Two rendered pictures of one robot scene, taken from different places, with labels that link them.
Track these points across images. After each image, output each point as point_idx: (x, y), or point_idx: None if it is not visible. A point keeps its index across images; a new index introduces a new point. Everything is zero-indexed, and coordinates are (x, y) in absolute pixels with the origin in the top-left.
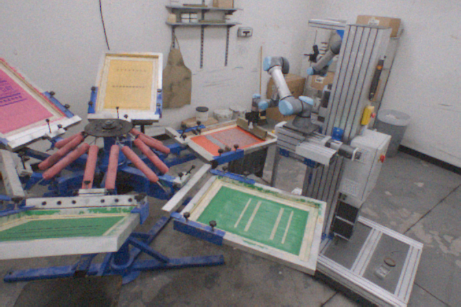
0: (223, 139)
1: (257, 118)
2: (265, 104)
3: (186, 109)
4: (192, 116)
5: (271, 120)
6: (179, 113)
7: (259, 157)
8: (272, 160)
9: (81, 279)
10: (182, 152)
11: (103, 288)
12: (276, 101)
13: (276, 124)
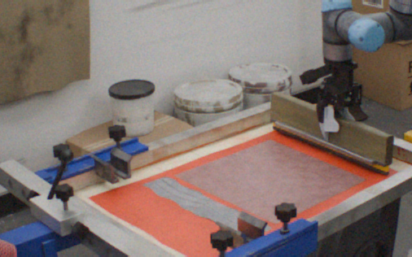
0: (225, 189)
1: (351, 88)
2: (376, 30)
3: (77, 99)
4: (100, 121)
5: (374, 108)
6: (55, 114)
7: (373, 240)
8: (396, 241)
9: None
10: (80, 250)
11: None
12: None
13: (391, 118)
